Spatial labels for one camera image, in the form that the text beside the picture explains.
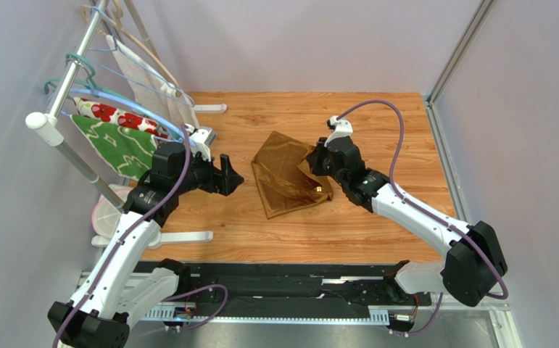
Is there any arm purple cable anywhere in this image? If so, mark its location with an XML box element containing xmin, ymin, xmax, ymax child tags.
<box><xmin>335</xmin><ymin>99</ymin><xmax>509</xmax><ymax>336</ymax></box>
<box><xmin>51</xmin><ymin>123</ymin><xmax>229</xmax><ymax>348</ymax></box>

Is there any brown satin napkin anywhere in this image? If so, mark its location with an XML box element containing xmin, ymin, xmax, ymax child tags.
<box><xmin>251</xmin><ymin>131</ymin><xmax>334</xmax><ymax>219</ymax></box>

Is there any wooden hanger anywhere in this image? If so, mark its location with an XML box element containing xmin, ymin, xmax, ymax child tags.
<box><xmin>104</xmin><ymin>0</ymin><xmax>181</xmax><ymax>88</ymax></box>

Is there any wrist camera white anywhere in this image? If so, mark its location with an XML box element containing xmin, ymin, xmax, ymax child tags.
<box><xmin>324</xmin><ymin>115</ymin><xmax>353</xmax><ymax>147</ymax></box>
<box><xmin>184</xmin><ymin>123</ymin><xmax>217</xmax><ymax>162</ymax></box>

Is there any aluminium corner frame post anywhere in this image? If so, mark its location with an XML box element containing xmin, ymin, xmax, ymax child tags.
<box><xmin>426</xmin><ymin>0</ymin><xmax>497</xmax><ymax>104</ymax></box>

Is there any thin blue wire hanger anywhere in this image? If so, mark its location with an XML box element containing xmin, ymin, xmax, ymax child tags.
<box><xmin>82</xmin><ymin>5</ymin><xmax>196</xmax><ymax>109</ymax></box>

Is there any light blue plastic hanger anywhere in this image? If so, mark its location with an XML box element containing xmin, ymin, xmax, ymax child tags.
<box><xmin>66</xmin><ymin>88</ymin><xmax>188</xmax><ymax>141</ymax></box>

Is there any teal plastic hanger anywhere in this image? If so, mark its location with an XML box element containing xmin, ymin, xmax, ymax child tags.
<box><xmin>44</xmin><ymin>51</ymin><xmax>131</xmax><ymax>104</ymax></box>

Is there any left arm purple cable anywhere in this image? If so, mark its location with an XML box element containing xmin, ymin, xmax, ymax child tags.
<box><xmin>51</xmin><ymin>123</ymin><xmax>229</xmax><ymax>348</ymax></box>

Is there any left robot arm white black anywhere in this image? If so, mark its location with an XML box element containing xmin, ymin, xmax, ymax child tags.
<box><xmin>48</xmin><ymin>142</ymin><xmax>244</xmax><ymax>347</ymax></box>

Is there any white metal clothes rack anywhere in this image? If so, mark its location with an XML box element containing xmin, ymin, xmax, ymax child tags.
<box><xmin>24</xmin><ymin>0</ymin><xmax>228</xmax><ymax>249</ymax></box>

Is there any red floral white cloth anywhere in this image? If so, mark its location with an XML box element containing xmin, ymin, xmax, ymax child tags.
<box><xmin>73</xmin><ymin>97</ymin><xmax>170</xmax><ymax>139</ymax></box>

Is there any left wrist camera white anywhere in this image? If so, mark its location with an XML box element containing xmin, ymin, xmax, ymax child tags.
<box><xmin>184</xmin><ymin>123</ymin><xmax>217</xmax><ymax>162</ymax></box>

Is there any beige grey hanging cloth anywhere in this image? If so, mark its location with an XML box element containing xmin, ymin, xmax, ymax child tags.
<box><xmin>106</xmin><ymin>35</ymin><xmax>200</xmax><ymax>128</ymax></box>

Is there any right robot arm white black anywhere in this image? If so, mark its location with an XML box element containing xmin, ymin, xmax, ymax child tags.
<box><xmin>306</xmin><ymin>137</ymin><xmax>508</xmax><ymax>307</ymax></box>

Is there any green white patterned towel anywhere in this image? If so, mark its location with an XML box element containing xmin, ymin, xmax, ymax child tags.
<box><xmin>71</xmin><ymin>115</ymin><xmax>157</xmax><ymax>181</ymax></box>

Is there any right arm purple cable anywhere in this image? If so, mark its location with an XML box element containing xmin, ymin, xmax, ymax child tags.
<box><xmin>335</xmin><ymin>99</ymin><xmax>509</xmax><ymax>336</ymax></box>

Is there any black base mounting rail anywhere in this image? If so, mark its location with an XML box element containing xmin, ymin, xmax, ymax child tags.
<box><xmin>144</xmin><ymin>262</ymin><xmax>436</xmax><ymax>326</ymax></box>

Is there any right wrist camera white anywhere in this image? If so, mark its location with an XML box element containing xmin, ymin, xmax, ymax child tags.
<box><xmin>324</xmin><ymin>115</ymin><xmax>353</xmax><ymax>147</ymax></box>

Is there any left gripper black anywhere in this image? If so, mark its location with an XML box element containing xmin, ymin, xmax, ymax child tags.
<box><xmin>173</xmin><ymin>146</ymin><xmax>244</xmax><ymax>196</ymax></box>

